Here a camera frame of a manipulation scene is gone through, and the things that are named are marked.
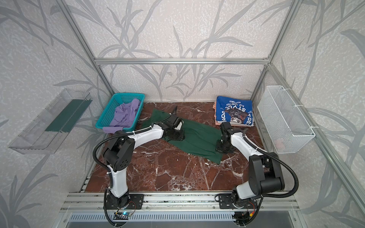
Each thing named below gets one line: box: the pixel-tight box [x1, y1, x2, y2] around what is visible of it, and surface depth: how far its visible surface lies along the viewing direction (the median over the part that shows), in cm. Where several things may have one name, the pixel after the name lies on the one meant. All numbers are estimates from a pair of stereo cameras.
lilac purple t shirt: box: [102, 98, 140, 134], surface depth 110 cm
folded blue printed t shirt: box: [215, 95, 254, 127], surface depth 107 cm
